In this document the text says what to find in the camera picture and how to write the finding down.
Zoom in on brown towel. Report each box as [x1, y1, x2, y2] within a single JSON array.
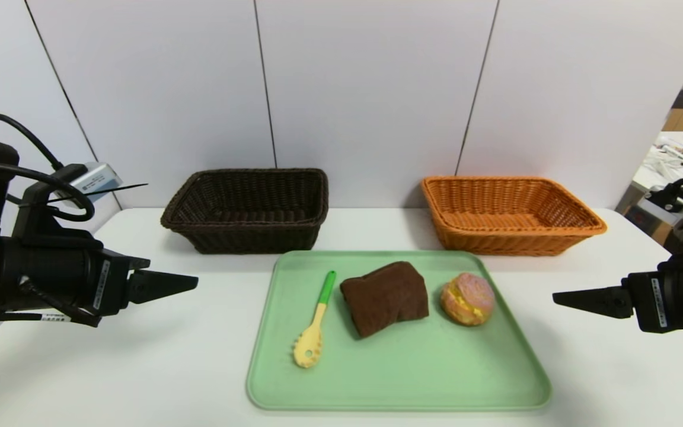
[[340, 261, 429, 339]]

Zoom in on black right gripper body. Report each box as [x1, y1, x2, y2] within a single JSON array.
[[627, 255, 683, 334]]

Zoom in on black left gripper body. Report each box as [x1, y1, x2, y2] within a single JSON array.
[[19, 238, 151, 317]]

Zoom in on white background table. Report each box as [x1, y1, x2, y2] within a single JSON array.
[[632, 132, 683, 199]]

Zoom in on thin black zip tie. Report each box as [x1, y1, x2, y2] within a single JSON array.
[[48, 183, 148, 206]]

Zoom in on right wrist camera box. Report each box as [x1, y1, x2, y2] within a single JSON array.
[[638, 189, 683, 227]]

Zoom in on orange wicker basket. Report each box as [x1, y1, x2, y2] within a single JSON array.
[[421, 176, 608, 257]]

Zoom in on black left wrist camera cable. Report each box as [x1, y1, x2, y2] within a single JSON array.
[[0, 113, 96, 223]]

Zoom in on pink and yellow bun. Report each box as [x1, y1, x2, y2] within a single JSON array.
[[440, 272, 495, 327]]

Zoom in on yellow pasta spoon green handle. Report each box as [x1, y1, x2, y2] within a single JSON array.
[[293, 270, 337, 369]]

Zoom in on white bundled cables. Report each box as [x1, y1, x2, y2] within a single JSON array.
[[644, 145, 683, 181]]

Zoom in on dark brown wicker basket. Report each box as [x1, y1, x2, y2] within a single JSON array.
[[161, 168, 329, 254]]

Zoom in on light green plastic tray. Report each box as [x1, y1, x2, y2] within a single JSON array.
[[246, 250, 552, 411]]

